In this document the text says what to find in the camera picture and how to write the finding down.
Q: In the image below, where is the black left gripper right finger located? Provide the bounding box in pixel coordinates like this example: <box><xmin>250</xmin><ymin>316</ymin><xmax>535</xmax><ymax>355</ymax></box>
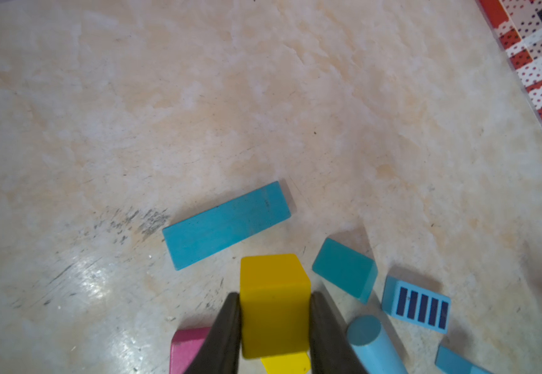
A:
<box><xmin>309</xmin><ymin>291</ymin><xmax>367</xmax><ymax>374</ymax></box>

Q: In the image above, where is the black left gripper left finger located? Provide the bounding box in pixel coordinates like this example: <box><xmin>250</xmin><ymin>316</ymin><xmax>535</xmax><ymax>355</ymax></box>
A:
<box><xmin>185</xmin><ymin>292</ymin><xmax>241</xmax><ymax>374</ymax></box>

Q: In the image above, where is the blue striped block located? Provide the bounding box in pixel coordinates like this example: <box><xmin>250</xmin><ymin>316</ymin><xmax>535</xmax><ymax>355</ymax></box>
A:
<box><xmin>381</xmin><ymin>276</ymin><xmax>452</xmax><ymax>334</ymax></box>

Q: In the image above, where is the long yellow block left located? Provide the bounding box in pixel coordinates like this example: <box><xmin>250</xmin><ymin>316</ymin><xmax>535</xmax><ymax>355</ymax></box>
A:
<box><xmin>261</xmin><ymin>352</ymin><xmax>311</xmax><ymax>374</ymax></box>

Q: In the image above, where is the magenta block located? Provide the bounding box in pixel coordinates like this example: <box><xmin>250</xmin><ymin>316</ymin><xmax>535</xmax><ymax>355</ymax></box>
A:
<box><xmin>169</xmin><ymin>327</ymin><xmax>210</xmax><ymax>374</ymax></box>

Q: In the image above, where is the teal flat block left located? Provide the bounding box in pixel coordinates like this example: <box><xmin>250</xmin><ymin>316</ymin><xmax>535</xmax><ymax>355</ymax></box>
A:
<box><xmin>163</xmin><ymin>182</ymin><xmax>291</xmax><ymax>271</ymax></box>

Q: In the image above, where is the blue letter P cube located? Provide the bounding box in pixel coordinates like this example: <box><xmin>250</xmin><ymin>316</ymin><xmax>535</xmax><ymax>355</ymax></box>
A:
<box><xmin>435</xmin><ymin>345</ymin><xmax>492</xmax><ymax>374</ymax></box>

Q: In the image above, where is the yellow cube block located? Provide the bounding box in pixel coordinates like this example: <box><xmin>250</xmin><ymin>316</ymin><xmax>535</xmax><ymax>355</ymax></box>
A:
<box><xmin>240</xmin><ymin>254</ymin><xmax>311</xmax><ymax>359</ymax></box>

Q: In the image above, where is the light blue cylinder block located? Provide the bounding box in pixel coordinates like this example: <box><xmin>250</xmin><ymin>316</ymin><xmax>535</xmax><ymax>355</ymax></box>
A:
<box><xmin>347</xmin><ymin>315</ymin><xmax>407</xmax><ymax>374</ymax></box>

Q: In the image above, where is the teal triangular block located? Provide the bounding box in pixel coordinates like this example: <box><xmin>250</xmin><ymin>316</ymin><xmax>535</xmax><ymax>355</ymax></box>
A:
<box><xmin>312</xmin><ymin>238</ymin><xmax>378</xmax><ymax>304</ymax></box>

